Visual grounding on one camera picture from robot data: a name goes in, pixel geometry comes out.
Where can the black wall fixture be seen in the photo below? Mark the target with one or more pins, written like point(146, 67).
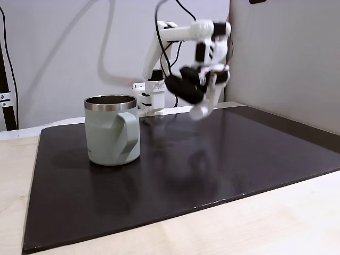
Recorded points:
point(257, 1)

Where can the black stand pole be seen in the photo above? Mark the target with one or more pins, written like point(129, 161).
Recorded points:
point(5, 111)

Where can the white stand bracket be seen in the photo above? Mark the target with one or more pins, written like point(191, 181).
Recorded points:
point(4, 99)

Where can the sage green steel mug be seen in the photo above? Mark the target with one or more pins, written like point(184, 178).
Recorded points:
point(111, 132)

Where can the white gauze roll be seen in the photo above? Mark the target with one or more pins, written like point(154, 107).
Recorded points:
point(198, 112)

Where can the black table mat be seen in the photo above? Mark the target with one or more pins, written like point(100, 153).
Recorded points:
point(170, 175)

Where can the black oval camera box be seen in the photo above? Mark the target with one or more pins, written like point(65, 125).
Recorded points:
point(183, 86)

